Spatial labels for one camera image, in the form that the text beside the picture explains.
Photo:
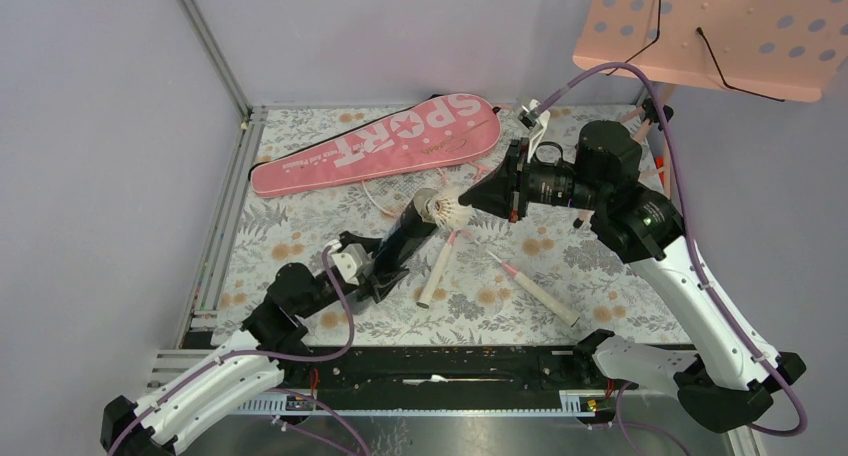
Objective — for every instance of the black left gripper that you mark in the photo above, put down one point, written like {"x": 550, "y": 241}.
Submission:
{"x": 380, "y": 282}

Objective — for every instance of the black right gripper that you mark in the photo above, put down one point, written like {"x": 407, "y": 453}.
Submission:
{"x": 500, "y": 192}

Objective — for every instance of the black shuttlecock tube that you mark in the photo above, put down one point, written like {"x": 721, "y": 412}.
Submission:
{"x": 409, "y": 232}

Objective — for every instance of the white shuttlecock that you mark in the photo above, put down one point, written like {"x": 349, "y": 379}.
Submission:
{"x": 446, "y": 211}

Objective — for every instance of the pink badminton racket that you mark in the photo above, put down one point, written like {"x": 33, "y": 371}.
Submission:
{"x": 565, "y": 314}
{"x": 438, "y": 268}

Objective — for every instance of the pink racket bag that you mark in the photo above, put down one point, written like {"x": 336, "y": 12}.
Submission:
{"x": 442, "y": 131}

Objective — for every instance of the floral fern tablecloth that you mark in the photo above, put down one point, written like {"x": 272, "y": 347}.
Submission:
{"x": 476, "y": 302}

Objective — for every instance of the pink music stand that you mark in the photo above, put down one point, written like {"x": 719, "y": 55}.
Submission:
{"x": 788, "y": 50}

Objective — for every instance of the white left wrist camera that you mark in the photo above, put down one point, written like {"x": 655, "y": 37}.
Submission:
{"x": 351, "y": 261}

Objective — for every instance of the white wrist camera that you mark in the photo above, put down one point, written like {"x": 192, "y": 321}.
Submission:
{"x": 535, "y": 121}
{"x": 351, "y": 261}

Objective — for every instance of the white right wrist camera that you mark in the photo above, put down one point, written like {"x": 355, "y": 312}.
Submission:
{"x": 535, "y": 121}

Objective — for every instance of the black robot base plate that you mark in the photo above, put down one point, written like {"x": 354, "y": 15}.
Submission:
{"x": 440, "y": 379}

